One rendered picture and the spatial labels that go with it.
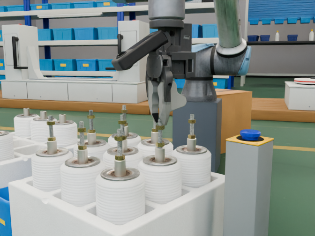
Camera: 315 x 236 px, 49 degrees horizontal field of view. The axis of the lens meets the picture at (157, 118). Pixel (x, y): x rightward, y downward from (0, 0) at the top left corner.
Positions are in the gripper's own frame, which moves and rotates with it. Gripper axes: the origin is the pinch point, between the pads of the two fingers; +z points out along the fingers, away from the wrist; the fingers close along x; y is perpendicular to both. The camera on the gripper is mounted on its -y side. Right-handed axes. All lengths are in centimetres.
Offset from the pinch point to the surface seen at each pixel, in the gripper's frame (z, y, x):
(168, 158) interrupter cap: 9.3, 3.0, 0.3
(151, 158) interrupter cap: 9.4, -0.6, 1.9
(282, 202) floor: 35, 54, 13
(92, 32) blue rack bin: -57, 140, 526
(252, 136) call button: 2.3, 13.1, -14.9
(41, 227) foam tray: 23.4, -23.8, 8.2
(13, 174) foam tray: 21, -27, 39
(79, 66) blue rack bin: 2, 122, 546
